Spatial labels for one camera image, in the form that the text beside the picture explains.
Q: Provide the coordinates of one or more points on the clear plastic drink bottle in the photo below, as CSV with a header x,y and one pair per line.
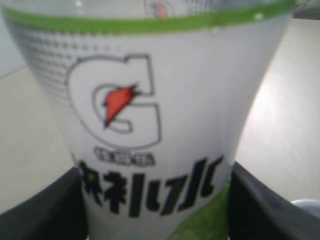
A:
x,y
152,97

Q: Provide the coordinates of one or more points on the white plastic tray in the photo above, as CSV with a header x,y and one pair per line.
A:
x,y
310,206

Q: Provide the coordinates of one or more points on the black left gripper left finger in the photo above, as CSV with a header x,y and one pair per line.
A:
x,y
55,213

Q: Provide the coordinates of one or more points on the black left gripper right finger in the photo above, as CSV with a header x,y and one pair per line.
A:
x,y
255,212

